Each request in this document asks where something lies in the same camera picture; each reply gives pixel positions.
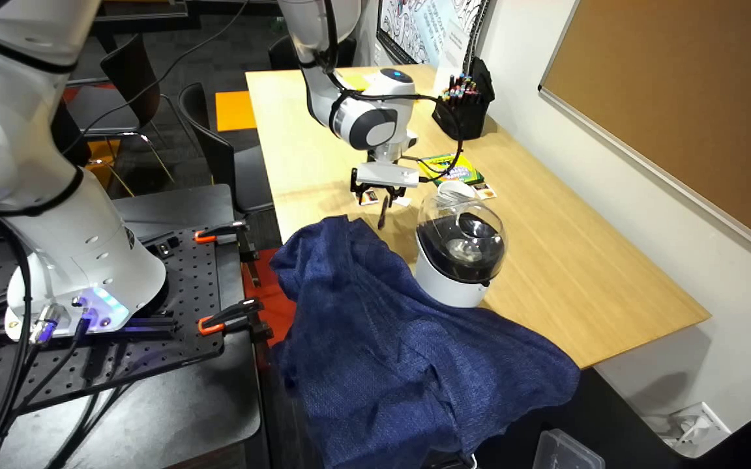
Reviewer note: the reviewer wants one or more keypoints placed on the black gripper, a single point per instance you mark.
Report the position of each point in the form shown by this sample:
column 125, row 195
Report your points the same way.
column 382, row 189

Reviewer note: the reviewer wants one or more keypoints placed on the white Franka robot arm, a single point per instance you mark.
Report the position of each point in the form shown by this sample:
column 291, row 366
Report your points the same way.
column 44, row 173

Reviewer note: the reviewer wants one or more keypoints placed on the white cup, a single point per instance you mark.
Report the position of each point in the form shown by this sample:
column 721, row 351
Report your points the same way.
column 470, row 194

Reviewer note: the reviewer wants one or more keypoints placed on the colourful marker box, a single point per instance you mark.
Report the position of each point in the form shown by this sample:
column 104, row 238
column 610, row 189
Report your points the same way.
column 450, row 166

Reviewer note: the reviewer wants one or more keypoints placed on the black pencil holder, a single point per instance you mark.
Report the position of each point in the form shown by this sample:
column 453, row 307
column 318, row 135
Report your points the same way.
column 468, row 104

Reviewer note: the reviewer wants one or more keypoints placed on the black office chair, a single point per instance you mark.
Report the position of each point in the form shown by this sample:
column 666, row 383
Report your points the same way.
column 123, row 93
column 228, row 152

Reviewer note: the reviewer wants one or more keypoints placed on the dark blue cloth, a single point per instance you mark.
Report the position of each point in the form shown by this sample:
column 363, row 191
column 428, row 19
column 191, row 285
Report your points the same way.
column 391, row 366

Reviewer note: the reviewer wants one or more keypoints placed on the orange box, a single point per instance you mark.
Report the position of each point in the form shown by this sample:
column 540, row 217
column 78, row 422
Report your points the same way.
column 235, row 110

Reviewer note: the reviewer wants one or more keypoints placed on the whiteboard with drawings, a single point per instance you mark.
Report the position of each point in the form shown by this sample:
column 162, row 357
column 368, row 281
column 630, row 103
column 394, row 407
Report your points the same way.
column 428, row 30

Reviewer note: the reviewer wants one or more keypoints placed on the orange black clamp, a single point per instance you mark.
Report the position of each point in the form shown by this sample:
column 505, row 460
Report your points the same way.
column 215, row 233
column 228, row 319

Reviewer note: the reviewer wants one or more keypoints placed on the clear plastic container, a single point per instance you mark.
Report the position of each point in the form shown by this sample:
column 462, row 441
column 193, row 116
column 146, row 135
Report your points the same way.
column 566, row 448

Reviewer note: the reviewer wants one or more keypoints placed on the brown cork board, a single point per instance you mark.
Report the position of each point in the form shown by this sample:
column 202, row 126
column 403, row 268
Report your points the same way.
column 690, row 113

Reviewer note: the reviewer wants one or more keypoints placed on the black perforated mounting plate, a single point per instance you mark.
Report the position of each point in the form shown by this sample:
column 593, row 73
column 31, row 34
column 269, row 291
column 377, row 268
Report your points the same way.
column 90, row 366

